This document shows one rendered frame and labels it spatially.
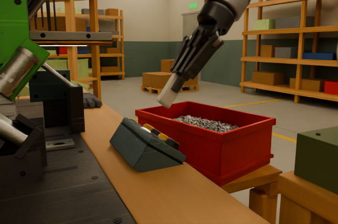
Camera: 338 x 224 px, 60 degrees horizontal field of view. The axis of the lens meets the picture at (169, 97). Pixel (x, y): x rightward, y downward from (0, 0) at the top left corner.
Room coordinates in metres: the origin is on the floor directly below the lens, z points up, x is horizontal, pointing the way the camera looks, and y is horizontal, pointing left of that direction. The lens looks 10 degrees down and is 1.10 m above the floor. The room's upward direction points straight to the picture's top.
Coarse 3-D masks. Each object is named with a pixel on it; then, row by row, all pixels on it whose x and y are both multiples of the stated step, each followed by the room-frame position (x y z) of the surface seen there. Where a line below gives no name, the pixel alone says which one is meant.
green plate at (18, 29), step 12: (0, 0) 0.50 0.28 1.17; (12, 0) 0.51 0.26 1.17; (24, 0) 0.51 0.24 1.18; (0, 12) 0.49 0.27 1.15; (12, 12) 0.50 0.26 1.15; (24, 12) 0.51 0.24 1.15; (0, 24) 0.49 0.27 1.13; (12, 24) 0.49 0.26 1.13; (24, 24) 0.50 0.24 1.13; (0, 36) 0.48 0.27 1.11; (12, 36) 0.49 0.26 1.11; (24, 36) 0.50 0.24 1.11; (0, 48) 0.48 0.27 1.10; (12, 48) 0.48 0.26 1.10; (0, 60) 0.47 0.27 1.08
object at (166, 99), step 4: (176, 76) 0.60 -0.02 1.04; (172, 80) 0.60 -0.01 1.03; (168, 84) 0.60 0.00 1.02; (172, 84) 0.60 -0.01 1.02; (168, 88) 0.59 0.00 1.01; (164, 92) 0.59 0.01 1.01; (168, 92) 0.59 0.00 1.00; (172, 92) 0.60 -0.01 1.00; (160, 96) 0.59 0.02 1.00; (164, 96) 0.59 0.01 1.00; (168, 96) 0.59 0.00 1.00; (172, 96) 0.60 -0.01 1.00; (176, 96) 0.60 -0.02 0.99; (160, 100) 0.59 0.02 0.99; (164, 100) 0.59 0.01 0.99; (168, 100) 0.59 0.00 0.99; (172, 100) 0.60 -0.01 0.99; (164, 104) 0.59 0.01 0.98; (168, 104) 0.59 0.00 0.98
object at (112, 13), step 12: (60, 12) 8.65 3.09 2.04; (84, 12) 8.98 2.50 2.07; (108, 12) 9.48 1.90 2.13; (120, 12) 9.54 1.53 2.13; (120, 24) 9.56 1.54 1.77; (120, 36) 9.46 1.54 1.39; (60, 48) 8.63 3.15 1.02; (108, 48) 9.37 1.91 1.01; (108, 72) 9.29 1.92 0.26; (120, 72) 9.46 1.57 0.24
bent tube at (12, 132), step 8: (0, 120) 0.42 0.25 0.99; (8, 120) 0.42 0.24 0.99; (0, 128) 0.41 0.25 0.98; (8, 128) 0.42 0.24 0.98; (16, 128) 0.42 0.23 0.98; (24, 128) 0.43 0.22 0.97; (0, 136) 0.41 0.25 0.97; (8, 136) 0.41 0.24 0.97; (16, 136) 0.42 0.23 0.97; (24, 136) 0.42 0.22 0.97; (16, 144) 0.42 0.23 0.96
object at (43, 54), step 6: (24, 42) 0.49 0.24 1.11; (30, 42) 0.50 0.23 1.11; (30, 48) 0.49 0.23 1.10; (36, 48) 0.50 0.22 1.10; (42, 48) 0.50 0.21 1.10; (12, 54) 0.48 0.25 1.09; (36, 54) 0.49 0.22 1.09; (42, 54) 0.50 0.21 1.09; (48, 54) 0.50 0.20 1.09; (42, 60) 0.50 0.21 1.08; (36, 66) 0.49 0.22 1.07; (30, 72) 0.48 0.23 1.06; (24, 78) 0.48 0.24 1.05; (30, 78) 0.49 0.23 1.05; (24, 84) 0.47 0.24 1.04; (18, 90) 0.47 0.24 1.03; (12, 96) 0.46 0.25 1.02
